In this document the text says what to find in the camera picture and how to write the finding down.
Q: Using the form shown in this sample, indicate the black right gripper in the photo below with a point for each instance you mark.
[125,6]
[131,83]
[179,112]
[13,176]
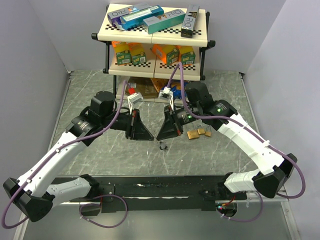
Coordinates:
[172,126]

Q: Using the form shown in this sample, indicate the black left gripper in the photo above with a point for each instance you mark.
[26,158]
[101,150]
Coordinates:
[136,130]

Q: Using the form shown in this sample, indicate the key with panda keychain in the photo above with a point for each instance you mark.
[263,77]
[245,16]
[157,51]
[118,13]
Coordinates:
[163,146]

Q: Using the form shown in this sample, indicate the small brass padlock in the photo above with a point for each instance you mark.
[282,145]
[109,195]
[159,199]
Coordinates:
[208,131]

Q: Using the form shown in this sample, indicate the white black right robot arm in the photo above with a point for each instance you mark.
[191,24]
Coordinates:
[273,169]

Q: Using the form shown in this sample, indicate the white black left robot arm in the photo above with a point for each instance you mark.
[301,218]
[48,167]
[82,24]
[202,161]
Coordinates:
[35,194]

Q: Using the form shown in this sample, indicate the large brass padlock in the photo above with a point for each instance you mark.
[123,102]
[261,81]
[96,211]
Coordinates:
[191,131]

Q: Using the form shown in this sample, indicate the medium brass padlock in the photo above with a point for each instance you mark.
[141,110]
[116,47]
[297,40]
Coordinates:
[201,130]

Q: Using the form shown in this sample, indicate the blue chips bag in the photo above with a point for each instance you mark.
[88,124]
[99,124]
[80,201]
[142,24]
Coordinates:
[175,87]

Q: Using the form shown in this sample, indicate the brown snack bag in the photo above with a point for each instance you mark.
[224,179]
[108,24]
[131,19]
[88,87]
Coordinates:
[144,86]

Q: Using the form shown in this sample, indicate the orange snack bag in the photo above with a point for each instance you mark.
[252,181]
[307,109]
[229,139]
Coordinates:
[159,83]

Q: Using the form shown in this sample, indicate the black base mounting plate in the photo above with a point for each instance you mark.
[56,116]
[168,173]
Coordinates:
[170,192]

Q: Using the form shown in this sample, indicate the orange green box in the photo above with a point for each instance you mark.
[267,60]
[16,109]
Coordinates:
[122,52]
[138,55]
[187,55]
[168,54]

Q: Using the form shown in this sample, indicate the silver RIO box right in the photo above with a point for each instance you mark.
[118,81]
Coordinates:
[189,22]

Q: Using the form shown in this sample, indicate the blue toothpaste box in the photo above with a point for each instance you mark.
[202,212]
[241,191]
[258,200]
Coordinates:
[136,19]

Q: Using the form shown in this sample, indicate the teal RIO box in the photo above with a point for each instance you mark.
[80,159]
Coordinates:
[169,19]

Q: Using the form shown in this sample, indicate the purple RIO box left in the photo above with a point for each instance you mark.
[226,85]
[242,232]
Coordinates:
[114,16]

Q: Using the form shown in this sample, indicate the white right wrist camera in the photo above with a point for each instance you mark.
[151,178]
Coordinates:
[167,95]

